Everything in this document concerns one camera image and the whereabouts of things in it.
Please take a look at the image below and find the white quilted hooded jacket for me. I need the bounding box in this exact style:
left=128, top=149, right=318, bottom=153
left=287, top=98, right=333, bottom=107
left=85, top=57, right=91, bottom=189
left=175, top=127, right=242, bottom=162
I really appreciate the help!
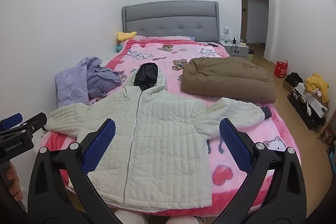
left=46, top=72, right=266, bottom=213

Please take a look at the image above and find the purple clothes pile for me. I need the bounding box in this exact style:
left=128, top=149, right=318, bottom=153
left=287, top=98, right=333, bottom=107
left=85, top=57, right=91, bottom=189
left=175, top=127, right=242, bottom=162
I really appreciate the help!
left=55, top=57, right=127, bottom=107

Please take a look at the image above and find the person's left hand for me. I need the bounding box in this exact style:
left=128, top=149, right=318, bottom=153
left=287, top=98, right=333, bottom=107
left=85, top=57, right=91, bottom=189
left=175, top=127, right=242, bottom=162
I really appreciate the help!
left=6, top=163, right=23, bottom=201

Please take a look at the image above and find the black low shelf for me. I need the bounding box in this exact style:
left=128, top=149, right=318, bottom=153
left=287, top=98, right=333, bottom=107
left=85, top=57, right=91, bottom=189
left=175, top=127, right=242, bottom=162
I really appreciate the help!
left=287, top=88, right=329, bottom=130

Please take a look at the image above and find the teal plush toy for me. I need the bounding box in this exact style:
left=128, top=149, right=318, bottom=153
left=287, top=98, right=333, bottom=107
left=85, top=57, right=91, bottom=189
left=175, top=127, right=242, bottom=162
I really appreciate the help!
left=116, top=44, right=123, bottom=53

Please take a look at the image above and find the yellow garment on shelf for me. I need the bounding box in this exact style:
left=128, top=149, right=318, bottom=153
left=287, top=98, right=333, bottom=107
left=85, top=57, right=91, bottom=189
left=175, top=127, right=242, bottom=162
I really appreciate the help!
left=304, top=73, right=329, bottom=104

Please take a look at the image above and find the yellow plush toy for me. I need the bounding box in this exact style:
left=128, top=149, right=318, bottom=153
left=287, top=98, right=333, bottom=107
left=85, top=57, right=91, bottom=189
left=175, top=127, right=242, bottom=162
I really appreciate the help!
left=117, top=31, right=137, bottom=42

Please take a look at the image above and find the red shopping bag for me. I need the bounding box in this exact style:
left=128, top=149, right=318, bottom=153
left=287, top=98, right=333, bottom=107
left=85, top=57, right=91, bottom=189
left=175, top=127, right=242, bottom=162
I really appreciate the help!
left=274, top=60, right=288, bottom=79

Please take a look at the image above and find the brown folded down jacket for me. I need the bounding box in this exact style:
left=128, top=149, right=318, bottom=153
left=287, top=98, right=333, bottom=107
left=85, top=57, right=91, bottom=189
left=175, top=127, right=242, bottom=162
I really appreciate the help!
left=181, top=56, right=276, bottom=103

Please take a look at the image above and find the pink cartoon blanket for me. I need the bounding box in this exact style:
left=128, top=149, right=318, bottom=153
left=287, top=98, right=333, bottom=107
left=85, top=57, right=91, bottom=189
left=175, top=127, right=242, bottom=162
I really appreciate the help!
left=38, top=36, right=296, bottom=216

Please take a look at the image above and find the grey bedside table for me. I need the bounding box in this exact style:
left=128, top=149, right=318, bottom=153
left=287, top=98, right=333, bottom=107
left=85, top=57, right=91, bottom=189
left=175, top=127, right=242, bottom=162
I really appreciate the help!
left=220, top=40, right=249, bottom=59

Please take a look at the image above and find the grey upholstered headboard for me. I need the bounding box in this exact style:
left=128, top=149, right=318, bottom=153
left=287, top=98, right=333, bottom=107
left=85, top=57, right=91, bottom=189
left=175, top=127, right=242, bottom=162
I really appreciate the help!
left=121, top=1, right=220, bottom=43

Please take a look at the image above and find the brown door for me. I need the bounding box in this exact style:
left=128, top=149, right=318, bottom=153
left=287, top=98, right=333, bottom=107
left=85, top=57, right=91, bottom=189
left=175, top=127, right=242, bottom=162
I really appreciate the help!
left=241, top=0, right=248, bottom=42

